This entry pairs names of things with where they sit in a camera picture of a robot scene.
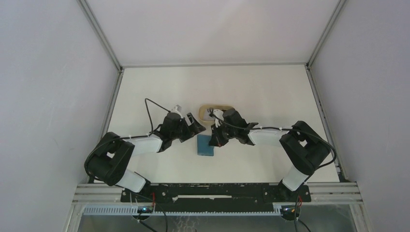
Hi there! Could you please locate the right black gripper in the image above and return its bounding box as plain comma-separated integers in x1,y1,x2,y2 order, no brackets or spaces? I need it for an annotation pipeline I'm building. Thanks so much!
209,120,238,146

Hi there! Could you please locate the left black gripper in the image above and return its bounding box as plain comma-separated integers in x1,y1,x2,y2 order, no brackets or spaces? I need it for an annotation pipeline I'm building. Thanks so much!
171,113,205,143

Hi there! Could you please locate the blue card holder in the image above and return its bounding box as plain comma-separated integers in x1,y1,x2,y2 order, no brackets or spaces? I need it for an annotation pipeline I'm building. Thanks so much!
196,134,214,157

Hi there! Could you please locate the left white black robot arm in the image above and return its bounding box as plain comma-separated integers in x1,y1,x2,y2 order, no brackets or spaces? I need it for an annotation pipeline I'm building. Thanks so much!
84,112,206,202

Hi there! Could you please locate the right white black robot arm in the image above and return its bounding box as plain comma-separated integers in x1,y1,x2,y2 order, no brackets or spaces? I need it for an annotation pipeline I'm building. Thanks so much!
207,108,337,201

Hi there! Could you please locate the beige oval tray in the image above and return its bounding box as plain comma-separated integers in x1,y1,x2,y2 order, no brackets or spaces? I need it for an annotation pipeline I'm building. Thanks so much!
198,104,234,123

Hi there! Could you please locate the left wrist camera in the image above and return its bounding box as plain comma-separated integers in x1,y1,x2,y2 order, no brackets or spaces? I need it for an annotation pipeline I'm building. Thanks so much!
170,105,184,118

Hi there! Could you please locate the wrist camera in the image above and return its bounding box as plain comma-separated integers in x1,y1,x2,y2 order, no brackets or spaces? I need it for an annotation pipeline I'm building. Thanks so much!
212,109,224,121
170,105,184,118

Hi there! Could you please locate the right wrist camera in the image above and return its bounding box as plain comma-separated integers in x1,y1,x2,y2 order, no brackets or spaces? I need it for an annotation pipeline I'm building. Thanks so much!
212,109,224,121

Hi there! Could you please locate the left black cable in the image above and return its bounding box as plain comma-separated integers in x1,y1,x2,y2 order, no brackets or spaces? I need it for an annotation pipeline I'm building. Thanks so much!
145,98,172,135

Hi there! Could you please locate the black cable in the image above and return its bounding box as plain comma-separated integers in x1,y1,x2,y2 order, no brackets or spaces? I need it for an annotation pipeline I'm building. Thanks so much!
145,98,172,135
208,109,337,232

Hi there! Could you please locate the black mounting base plate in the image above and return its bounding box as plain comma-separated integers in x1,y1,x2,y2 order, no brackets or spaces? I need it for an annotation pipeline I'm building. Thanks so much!
120,183,312,213

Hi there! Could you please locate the white toothed cable duct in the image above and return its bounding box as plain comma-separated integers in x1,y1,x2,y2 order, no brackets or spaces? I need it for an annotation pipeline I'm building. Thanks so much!
84,204,283,217

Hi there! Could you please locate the right black cable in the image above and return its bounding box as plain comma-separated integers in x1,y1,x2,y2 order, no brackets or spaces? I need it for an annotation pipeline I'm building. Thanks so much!
208,109,337,232

